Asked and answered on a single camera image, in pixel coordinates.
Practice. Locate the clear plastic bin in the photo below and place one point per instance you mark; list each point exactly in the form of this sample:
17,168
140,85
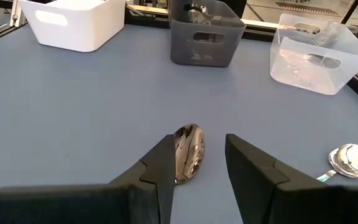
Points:
291,77

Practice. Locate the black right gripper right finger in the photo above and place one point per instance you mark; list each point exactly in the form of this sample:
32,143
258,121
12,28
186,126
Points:
291,202

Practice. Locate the grey translucent plastic bin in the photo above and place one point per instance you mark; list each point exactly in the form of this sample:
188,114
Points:
182,53

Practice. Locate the aluminium extrusion post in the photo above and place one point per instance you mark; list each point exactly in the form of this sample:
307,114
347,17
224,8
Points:
16,15

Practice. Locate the silver spoon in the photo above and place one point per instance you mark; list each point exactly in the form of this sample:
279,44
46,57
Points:
306,30

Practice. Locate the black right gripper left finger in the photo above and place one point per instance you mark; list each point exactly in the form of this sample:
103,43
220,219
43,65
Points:
73,205

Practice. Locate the white plastic bin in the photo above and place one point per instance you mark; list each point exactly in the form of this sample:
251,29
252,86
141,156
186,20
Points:
79,34

